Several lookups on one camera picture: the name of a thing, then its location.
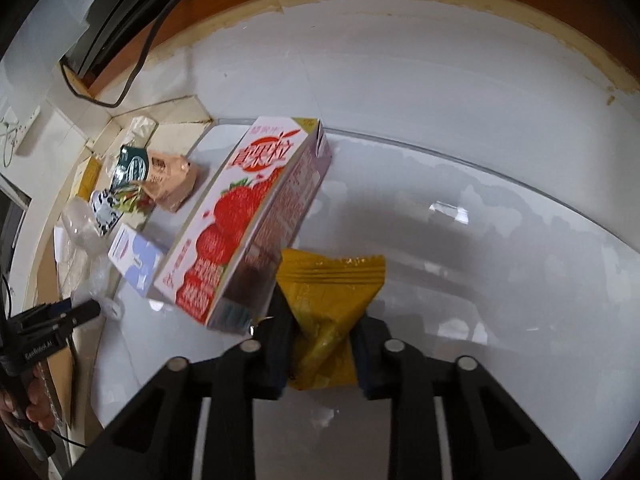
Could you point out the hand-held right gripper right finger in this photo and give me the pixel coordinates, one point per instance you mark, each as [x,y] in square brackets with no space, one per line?
[362,362]

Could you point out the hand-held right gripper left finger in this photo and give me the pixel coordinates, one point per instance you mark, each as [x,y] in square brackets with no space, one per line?
[281,360]

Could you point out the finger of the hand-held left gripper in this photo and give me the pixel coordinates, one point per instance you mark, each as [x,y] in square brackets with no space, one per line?
[65,316]

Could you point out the yellow snack packet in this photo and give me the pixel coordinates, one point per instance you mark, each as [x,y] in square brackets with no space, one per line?
[325,290]

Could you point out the black white patterned packet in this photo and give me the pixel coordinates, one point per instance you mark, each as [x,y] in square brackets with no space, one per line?
[106,210]

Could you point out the pink strawberry drink carton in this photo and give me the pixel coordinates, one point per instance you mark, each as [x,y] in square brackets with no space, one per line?
[235,220]

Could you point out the white glossy tray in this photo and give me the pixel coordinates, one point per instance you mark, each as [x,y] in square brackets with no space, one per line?
[475,260]

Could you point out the person's left hand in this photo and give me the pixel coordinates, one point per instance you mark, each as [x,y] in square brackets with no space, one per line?
[35,400]

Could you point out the brown cardboard sheet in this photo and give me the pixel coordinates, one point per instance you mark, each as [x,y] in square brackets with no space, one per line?
[52,360]

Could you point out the clear plastic bottle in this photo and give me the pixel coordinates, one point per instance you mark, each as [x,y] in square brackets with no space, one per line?
[82,230]

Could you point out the small white purple carton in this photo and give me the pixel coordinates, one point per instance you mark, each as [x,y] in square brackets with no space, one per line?
[137,260]

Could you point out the dark window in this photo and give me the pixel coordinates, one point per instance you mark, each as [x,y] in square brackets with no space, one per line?
[9,230]

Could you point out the small yellow box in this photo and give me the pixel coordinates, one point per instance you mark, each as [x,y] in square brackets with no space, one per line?
[90,175]

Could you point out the dark green packet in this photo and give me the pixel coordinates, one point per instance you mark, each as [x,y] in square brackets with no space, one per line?
[131,165]

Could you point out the crumpled white paper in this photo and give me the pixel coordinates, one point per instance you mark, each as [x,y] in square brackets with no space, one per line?
[141,130]

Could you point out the white wall socket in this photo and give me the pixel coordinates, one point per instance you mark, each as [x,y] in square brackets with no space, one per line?
[24,127]

